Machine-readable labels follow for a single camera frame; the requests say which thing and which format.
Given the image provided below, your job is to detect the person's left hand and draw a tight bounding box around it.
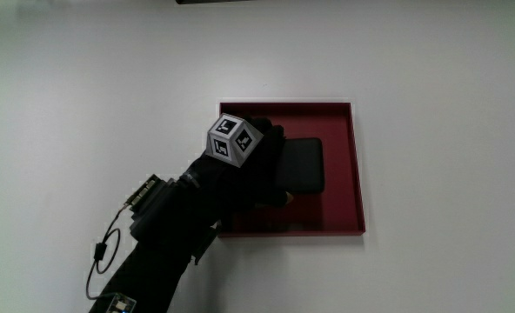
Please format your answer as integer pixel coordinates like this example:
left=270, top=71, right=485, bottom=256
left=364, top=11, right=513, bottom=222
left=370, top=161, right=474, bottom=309
left=179, top=112, right=294, bottom=223

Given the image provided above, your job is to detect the small blue circuit board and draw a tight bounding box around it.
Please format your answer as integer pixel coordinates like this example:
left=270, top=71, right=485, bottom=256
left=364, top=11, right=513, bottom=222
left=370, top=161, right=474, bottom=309
left=105, top=292, right=137, bottom=313

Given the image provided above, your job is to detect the black battery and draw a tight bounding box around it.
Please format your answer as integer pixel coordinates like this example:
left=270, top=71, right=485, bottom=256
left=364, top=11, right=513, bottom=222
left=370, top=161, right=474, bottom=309
left=274, top=137, right=326, bottom=195

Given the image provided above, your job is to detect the dark red square plate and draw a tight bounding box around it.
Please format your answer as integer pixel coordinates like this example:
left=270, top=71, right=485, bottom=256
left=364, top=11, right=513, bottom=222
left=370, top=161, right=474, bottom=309
left=216, top=102, right=367, bottom=238

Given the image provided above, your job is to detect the thin black cable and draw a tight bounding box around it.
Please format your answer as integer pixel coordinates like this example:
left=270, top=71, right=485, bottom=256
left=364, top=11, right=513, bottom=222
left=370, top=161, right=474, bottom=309
left=84, top=203, right=133, bottom=301

